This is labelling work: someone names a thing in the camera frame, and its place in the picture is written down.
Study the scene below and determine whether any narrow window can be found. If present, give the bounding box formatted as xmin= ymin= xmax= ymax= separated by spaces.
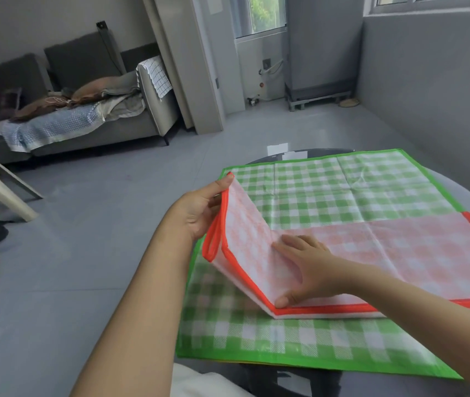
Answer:
xmin=229 ymin=0 xmax=288 ymax=39

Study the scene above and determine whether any blue checked blanket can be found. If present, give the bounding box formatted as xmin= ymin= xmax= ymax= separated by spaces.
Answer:
xmin=1 ymin=104 xmax=105 ymax=152

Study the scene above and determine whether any white boiler unit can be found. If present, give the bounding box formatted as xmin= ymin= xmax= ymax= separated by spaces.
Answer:
xmin=235 ymin=31 xmax=288 ymax=104

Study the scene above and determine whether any large grey back cushion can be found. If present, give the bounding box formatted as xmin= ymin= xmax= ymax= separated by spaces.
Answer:
xmin=44 ymin=32 xmax=126 ymax=93

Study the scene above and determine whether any orange checked woven bag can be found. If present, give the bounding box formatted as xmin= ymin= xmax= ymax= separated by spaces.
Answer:
xmin=202 ymin=173 xmax=470 ymax=320

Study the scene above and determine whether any brown fringed blanket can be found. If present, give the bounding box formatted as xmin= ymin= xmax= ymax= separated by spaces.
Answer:
xmin=11 ymin=93 xmax=76 ymax=121

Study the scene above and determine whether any brown folded cloth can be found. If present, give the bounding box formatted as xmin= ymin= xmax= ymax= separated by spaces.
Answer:
xmin=72 ymin=72 xmax=140 ymax=106

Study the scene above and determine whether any beige crumpled cloth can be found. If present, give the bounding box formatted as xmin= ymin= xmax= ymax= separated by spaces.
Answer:
xmin=96 ymin=93 xmax=147 ymax=121

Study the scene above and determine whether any green checked woven bag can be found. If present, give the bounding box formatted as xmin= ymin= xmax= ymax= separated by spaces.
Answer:
xmin=176 ymin=149 xmax=469 ymax=380

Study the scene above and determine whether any wide window frame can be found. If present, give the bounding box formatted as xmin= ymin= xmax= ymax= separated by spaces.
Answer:
xmin=363 ymin=0 xmax=470 ymax=17

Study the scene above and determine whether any grey fabric sofa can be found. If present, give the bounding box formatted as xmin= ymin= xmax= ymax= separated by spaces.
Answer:
xmin=0 ymin=31 xmax=182 ymax=166

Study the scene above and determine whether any black stand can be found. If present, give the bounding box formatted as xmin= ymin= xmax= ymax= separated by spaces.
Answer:
xmin=96 ymin=21 xmax=127 ymax=76

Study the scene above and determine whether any small grey back cushion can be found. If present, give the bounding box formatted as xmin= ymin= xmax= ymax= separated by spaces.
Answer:
xmin=0 ymin=53 xmax=52 ymax=106

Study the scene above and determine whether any person's right hand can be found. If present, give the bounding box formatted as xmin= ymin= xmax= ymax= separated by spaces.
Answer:
xmin=272 ymin=234 xmax=364 ymax=310

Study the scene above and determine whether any beige sliding door panel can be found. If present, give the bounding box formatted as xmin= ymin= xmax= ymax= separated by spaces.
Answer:
xmin=142 ymin=0 xmax=226 ymax=135

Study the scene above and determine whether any white checked towel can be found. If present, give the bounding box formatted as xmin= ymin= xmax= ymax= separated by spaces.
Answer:
xmin=137 ymin=56 xmax=174 ymax=100

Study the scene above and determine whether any person's white clothing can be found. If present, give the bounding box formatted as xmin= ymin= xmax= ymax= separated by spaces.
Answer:
xmin=171 ymin=364 xmax=257 ymax=397

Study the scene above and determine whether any grey tall appliance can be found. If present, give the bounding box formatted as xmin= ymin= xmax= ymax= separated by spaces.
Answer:
xmin=285 ymin=0 xmax=364 ymax=99

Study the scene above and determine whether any person's right forearm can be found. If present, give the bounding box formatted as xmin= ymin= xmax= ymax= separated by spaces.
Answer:
xmin=342 ymin=260 xmax=470 ymax=397

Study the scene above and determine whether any grey appliance base stand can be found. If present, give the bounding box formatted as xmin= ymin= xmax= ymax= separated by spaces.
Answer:
xmin=285 ymin=84 xmax=353 ymax=111

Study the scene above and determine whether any person's left hand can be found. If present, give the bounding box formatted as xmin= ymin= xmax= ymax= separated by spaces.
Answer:
xmin=164 ymin=173 xmax=236 ymax=245

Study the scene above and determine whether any person's left forearm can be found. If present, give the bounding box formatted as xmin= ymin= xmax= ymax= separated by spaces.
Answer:
xmin=70 ymin=219 xmax=194 ymax=397

